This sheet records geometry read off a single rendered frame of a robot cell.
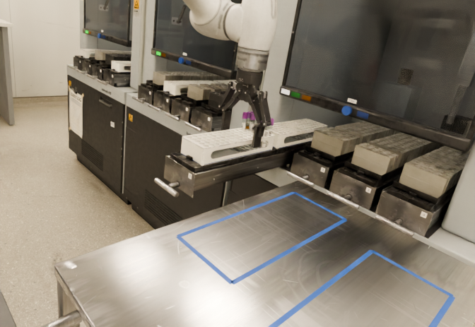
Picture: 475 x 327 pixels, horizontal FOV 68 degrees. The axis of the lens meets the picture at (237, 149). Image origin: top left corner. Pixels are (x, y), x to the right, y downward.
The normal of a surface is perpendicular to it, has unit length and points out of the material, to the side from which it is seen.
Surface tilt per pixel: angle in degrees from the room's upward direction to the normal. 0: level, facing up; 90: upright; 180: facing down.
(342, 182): 90
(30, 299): 0
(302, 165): 90
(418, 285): 0
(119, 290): 0
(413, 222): 90
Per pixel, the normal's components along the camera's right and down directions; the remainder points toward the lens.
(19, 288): 0.15, -0.93
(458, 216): -0.71, 0.14
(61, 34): 0.69, 0.34
